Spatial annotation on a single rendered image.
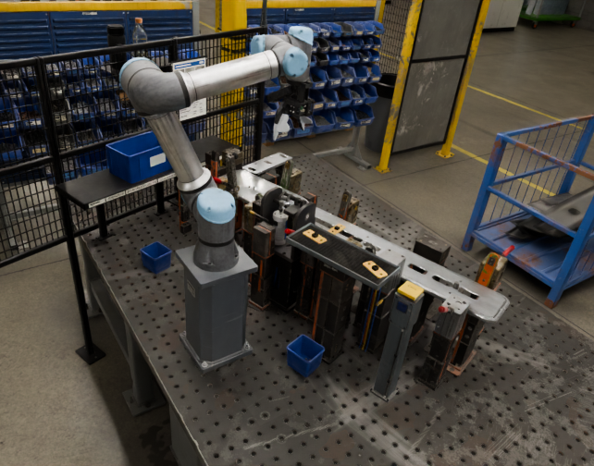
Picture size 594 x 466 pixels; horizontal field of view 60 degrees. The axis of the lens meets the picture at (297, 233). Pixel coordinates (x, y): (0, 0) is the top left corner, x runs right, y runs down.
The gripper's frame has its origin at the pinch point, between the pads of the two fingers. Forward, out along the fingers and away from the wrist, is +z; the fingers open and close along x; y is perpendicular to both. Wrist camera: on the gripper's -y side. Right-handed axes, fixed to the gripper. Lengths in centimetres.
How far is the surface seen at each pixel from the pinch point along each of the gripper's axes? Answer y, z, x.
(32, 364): -104, 144, -64
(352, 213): 6, 44, 41
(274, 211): -7.2, 35.2, 4.4
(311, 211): 9.3, 28.6, 6.2
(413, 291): 61, 28, -8
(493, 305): 77, 44, 26
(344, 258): 36.3, 28.1, -9.8
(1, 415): -85, 144, -88
